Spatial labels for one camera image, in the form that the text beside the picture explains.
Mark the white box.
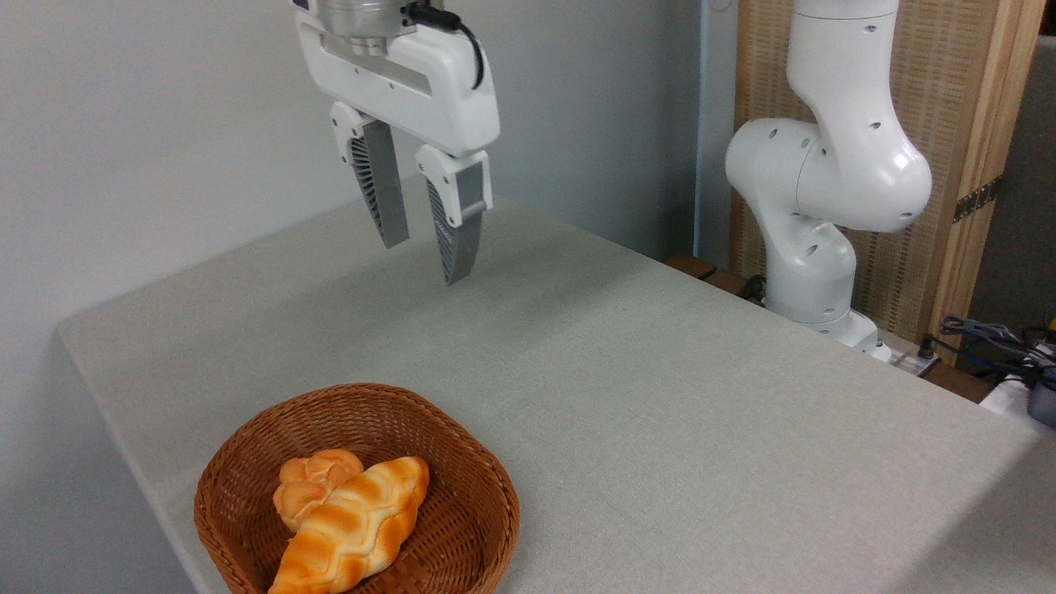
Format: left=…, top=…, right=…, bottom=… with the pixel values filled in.
left=979, top=375, right=1056, bottom=436

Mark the black metal screen hinge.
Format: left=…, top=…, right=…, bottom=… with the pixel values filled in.
left=953, top=176, right=1004, bottom=224

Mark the round knotted bread roll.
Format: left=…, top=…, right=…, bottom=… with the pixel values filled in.
left=273, top=449, right=365, bottom=533

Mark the cables and power strip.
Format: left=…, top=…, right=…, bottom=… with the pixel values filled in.
left=939, top=314, right=1056, bottom=390

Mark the brown wicker basket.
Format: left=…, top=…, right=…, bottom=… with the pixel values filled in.
left=194, top=382, right=521, bottom=594

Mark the woven wooden screen panel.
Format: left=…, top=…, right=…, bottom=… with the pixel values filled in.
left=730, top=0, right=1047, bottom=347

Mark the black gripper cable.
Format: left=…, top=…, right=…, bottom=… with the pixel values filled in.
left=403, top=2, right=487, bottom=91

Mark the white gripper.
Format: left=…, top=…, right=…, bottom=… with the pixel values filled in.
left=294, top=0, right=502, bottom=287

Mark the grey tablecloth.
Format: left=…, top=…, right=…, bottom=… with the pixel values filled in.
left=56, top=177, right=1056, bottom=594

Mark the long braided bread loaf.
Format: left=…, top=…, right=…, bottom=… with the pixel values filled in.
left=268, top=455, right=431, bottom=594

